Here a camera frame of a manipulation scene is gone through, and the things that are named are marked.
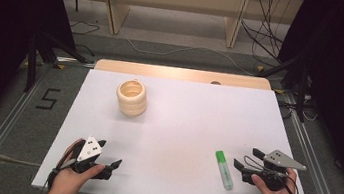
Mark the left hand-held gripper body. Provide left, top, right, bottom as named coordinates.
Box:
left=68, top=133, right=118, bottom=182

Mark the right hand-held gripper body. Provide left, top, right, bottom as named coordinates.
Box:
left=239, top=145, right=310, bottom=194

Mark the person's left hand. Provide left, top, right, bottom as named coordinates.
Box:
left=45, top=134, right=111, bottom=194

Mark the green highlighter pen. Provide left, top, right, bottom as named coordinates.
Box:
left=210, top=149, right=239, bottom=192

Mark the beige ribbed pen holder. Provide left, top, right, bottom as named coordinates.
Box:
left=113, top=77, right=152, bottom=119

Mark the white board mat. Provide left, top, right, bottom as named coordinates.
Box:
left=30, top=60, right=329, bottom=194

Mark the black tripod stand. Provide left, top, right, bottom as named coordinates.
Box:
left=251, top=47, right=317, bottom=123
left=20, top=26, right=94, bottom=101

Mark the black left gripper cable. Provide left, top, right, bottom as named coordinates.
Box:
left=43, top=136, right=86, bottom=194

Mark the thin black floor cable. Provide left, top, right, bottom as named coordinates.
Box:
left=66, top=19, right=101, bottom=58

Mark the bundle of black cables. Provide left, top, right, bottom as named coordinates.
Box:
left=236, top=0, right=292, bottom=64

